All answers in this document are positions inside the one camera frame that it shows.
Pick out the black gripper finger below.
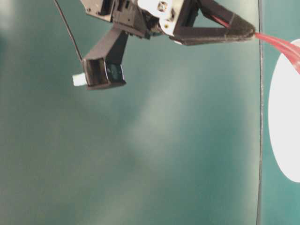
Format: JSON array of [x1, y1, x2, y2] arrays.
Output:
[[170, 18, 255, 45], [198, 0, 234, 27]]

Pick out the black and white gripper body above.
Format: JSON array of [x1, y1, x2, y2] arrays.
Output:
[[81, 0, 199, 40]]

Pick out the pink plastic spoon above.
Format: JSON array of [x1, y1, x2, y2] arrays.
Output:
[[255, 32, 300, 74]]

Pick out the white bowl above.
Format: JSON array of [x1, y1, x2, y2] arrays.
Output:
[[268, 39, 300, 183]]

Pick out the black camera cable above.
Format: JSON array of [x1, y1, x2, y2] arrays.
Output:
[[53, 0, 84, 62]]

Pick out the black vertical cable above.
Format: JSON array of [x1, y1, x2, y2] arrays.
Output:
[[255, 0, 265, 225]]

